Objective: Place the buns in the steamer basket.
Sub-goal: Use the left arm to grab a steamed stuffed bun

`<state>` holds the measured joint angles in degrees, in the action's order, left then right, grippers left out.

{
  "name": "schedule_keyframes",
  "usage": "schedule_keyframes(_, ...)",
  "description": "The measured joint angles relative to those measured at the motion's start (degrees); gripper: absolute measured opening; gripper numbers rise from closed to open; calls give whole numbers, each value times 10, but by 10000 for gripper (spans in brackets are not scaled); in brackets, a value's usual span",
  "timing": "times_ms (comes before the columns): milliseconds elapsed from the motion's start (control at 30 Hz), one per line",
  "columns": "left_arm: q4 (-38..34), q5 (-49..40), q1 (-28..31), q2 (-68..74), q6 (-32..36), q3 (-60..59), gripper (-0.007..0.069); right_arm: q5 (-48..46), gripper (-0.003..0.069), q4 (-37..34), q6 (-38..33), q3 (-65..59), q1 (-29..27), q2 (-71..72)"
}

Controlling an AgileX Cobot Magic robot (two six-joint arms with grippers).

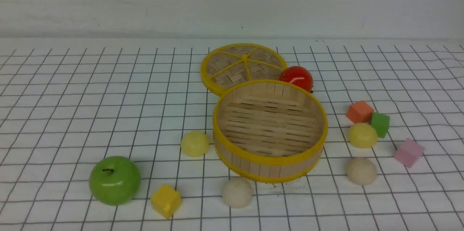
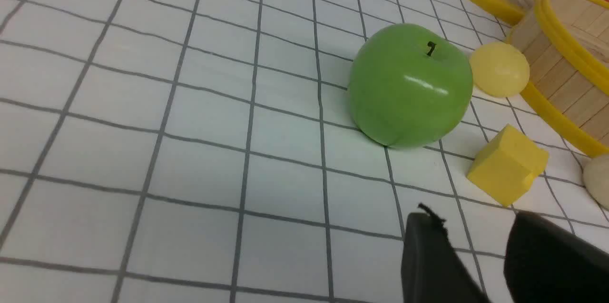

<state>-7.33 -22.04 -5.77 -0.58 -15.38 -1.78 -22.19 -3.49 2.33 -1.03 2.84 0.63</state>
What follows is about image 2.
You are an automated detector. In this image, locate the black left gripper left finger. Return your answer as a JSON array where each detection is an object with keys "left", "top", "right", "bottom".
[{"left": 402, "top": 203, "right": 490, "bottom": 303}]

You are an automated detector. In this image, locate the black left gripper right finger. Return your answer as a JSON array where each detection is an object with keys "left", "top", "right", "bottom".
[{"left": 504, "top": 212, "right": 609, "bottom": 303}]

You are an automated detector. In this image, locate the white bun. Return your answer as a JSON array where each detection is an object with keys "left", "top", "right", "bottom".
[{"left": 582, "top": 153, "right": 609, "bottom": 210}]

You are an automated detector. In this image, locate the yellow bun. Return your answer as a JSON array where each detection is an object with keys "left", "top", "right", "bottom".
[{"left": 469, "top": 41, "right": 530, "bottom": 98}]

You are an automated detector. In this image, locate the bamboo steamer tray yellow rim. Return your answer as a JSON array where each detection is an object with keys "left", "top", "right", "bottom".
[{"left": 505, "top": 0, "right": 608, "bottom": 158}]

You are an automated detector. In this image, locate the yellow cube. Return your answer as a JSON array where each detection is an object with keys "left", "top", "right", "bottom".
[{"left": 466, "top": 125, "right": 550, "bottom": 207}]

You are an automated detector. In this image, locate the green apple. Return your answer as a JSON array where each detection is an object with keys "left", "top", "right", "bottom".
[{"left": 347, "top": 23, "right": 473, "bottom": 148}]

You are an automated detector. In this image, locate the white grid tablecloth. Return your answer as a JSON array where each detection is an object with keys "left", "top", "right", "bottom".
[{"left": 0, "top": 0, "right": 608, "bottom": 303}]

